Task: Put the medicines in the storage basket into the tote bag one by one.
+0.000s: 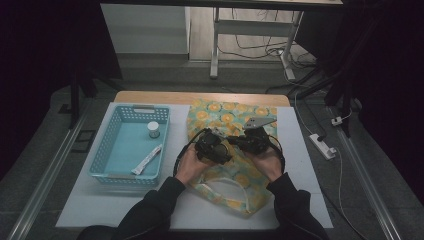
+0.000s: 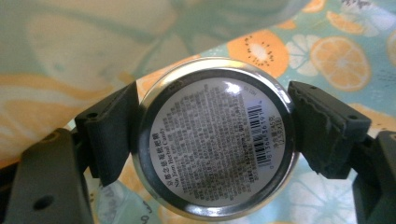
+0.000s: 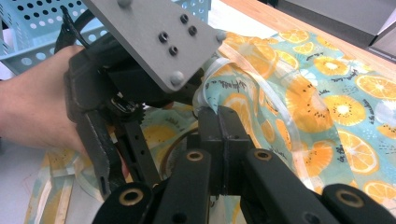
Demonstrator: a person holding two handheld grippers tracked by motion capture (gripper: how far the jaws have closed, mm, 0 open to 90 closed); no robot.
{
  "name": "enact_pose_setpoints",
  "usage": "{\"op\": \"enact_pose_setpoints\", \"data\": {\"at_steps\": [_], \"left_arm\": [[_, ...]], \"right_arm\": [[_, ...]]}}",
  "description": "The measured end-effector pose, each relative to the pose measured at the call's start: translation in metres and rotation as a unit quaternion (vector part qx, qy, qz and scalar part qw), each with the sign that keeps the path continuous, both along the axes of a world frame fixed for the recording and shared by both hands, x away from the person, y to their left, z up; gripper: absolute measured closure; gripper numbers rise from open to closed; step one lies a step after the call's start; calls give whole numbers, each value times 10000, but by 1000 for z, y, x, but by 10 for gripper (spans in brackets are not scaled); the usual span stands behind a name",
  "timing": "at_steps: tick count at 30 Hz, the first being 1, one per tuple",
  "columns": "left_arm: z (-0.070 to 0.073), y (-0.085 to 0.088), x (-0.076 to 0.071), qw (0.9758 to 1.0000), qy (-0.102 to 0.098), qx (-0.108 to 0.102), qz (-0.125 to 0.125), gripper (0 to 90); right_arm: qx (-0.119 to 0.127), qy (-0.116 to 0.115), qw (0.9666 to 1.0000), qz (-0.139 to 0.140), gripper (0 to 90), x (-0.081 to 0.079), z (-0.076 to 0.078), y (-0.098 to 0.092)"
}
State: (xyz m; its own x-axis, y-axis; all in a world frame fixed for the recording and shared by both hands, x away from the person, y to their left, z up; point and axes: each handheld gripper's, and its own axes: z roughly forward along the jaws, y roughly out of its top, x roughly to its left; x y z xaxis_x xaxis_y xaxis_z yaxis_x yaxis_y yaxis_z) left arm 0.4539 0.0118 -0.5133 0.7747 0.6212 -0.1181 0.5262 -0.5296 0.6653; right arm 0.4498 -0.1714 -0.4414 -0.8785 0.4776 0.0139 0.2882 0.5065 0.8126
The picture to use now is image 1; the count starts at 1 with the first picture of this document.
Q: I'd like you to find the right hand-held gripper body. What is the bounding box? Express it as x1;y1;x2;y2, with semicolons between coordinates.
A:
238;116;278;157

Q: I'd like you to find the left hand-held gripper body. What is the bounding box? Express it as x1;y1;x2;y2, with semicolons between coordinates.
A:
194;128;233;165

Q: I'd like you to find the orange fruit print tote bag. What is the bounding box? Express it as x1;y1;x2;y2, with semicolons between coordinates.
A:
185;98;279;218

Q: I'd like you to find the small white bottle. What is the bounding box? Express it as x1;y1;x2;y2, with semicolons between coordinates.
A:
146;120;161;139

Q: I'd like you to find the white tube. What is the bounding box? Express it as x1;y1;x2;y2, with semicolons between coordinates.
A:
131;143;164;176

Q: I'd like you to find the blue plastic basket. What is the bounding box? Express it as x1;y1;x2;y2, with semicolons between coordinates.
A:
88;103;171;188

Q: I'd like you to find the person's right hand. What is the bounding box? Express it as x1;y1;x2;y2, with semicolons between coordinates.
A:
245;149;284;183

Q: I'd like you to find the person's left hand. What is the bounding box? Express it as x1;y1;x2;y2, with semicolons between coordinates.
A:
175;145;214;186

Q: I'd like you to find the white table mat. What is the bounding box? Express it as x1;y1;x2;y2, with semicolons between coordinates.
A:
54;102;334;231

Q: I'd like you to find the white power strip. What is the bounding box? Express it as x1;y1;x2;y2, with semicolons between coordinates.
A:
308;133;338;161

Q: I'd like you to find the wooden table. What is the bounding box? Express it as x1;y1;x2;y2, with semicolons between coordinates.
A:
113;90;292;108

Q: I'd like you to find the small white adapter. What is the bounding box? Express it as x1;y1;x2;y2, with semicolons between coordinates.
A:
331;109;353;127

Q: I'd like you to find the black metal stand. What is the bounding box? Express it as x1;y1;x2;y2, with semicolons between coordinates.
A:
68;66;124;131
293;66;363;138

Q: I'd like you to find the dark curtain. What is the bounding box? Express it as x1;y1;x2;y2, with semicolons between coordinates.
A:
0;0;123;174
296;0;424;204

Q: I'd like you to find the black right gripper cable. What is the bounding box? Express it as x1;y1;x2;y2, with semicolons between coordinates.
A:
268;134;287;176

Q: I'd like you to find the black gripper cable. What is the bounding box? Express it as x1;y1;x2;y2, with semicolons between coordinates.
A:
172;128;206;178
268;134;287;176

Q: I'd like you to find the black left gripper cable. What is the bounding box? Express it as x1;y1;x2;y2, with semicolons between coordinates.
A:
172;128;206;178

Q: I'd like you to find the tangle of floor cables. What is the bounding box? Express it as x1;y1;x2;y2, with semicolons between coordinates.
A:
218;8;318;64

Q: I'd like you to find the long white floor cable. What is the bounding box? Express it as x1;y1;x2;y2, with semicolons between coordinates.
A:
333;148;369;240

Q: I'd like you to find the white desk frame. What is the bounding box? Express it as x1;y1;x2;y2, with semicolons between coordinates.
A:
209;7;305;81

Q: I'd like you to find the aluminium floor rail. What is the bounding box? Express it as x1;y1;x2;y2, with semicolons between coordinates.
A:
328;106;404;240
6;99;93;240

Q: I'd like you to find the black square floor frame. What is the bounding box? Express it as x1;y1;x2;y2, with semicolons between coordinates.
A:
70;129;98;154

